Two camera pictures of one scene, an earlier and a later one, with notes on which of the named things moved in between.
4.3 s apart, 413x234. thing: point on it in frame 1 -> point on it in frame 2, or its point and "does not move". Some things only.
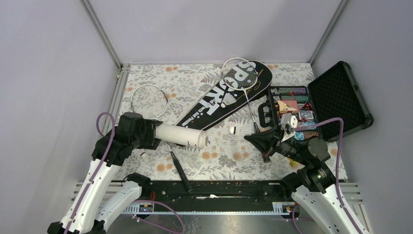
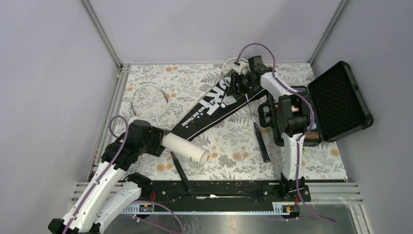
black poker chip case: (335, 94) does not move
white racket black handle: (172, 153) does not move
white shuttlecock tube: (184, 136) -> (183, 148)
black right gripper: (264, 142) -> (234, 90)
